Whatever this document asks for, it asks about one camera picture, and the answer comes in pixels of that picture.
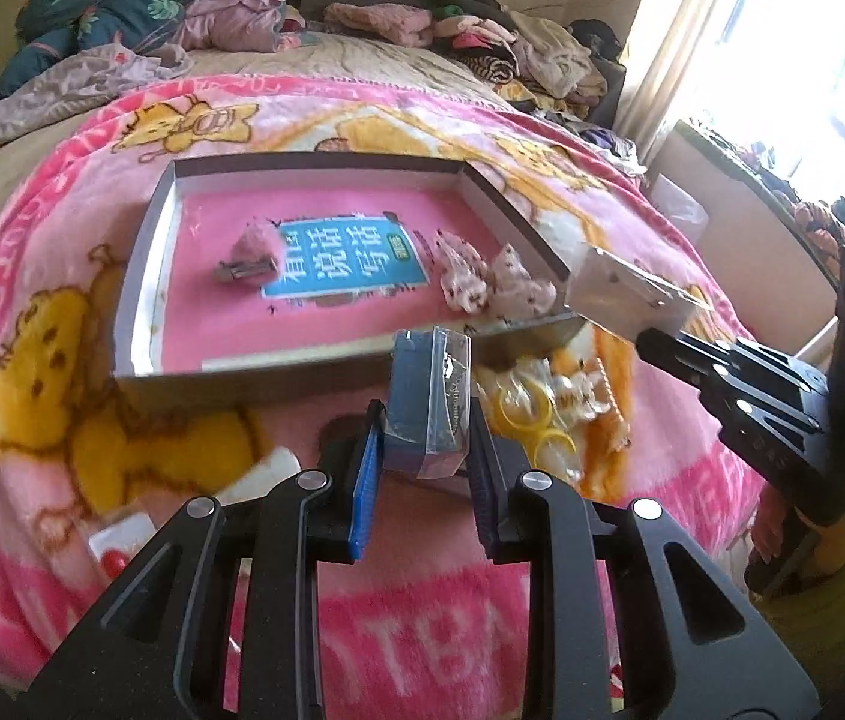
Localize pink printed bear blanket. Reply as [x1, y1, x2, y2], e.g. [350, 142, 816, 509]
[0, 75, 769, 698]

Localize pink jacket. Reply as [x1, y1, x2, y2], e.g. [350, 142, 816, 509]
[182, 0, 307, 55]

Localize white packet with red dot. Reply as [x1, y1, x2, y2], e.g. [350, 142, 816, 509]
[88, 514, 157, 578]

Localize beige side table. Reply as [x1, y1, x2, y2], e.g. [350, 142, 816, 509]
[655, 120, 845, 361]

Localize pink towel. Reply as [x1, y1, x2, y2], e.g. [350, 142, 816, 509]
[323, 1, 435, 50]

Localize white purple clothes heap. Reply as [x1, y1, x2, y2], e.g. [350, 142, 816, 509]
[580, 124, 649, 175]

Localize pile of mixed clothes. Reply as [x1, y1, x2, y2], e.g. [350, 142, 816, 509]
[430, 0, 626, 117]

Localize grey cardboard tray pink bottom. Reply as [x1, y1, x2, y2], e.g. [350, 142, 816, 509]
[113, 152, 589, 395]

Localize lilac cloth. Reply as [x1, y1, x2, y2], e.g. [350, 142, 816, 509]
[0, 43, 194, 181]

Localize blue floral quilt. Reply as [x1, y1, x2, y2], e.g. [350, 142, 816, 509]
[0, 0, 202, 98]

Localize small blue jewelry box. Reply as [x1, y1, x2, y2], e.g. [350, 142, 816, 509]
[383, 326, 475, 481]

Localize person's right hand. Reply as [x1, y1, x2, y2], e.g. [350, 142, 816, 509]
[747, 491, 796, 580]

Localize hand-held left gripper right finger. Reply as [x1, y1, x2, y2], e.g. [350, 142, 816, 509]
[468, 397, 821, 720]

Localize pink fluffy hair clip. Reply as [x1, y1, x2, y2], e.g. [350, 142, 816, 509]
[216, 219, 281, 284]

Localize dark clutter pile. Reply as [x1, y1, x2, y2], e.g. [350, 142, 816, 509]
[753, 142, 845, 260]

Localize bright window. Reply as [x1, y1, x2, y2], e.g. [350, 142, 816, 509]
[693, 0, 845, 241]

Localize silver jewelry box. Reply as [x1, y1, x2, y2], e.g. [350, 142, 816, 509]
[567, 244, 712, 342]

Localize yellow rings in clear bag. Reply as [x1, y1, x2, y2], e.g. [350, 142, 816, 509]
[478, 371, 581, 481]

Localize clear bag of pearl earrings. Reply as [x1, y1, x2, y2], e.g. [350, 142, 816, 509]
[543, 360, 630, 458]

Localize bed with beige sheet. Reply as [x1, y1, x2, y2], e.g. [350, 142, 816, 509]
[0, 15, 529, 301]

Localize cream curtain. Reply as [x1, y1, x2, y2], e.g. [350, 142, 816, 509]
[613, 0, 761, 173]

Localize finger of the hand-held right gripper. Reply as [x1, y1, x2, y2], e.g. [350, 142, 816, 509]
[696, 375, 823, 442]
[634, 326, 832, 400]

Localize floral fabric scrunchie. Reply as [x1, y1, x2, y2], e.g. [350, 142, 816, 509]
[486, 244, 566, 320]

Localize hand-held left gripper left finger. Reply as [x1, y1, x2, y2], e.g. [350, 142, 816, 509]
[17, 399, 386, 720]

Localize clear plastic packets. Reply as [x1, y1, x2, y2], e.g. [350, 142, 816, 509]
[433, 232, 495, 312]

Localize person's right forearm green sleeve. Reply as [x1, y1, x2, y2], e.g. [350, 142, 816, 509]
[756, 521, 845, 698]

